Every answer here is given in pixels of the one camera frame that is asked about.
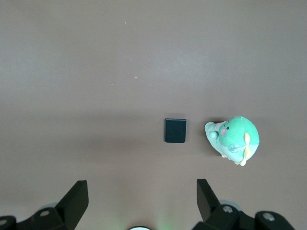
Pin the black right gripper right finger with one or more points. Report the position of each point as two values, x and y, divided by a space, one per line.
208 208

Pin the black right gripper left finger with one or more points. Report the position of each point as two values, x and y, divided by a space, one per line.
72 206

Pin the brown table cover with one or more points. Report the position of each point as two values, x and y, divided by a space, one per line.
96 72

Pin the green dinosaur plush toy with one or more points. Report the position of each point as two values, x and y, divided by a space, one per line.
236 139

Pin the black phone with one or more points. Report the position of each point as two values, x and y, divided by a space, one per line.
175 130

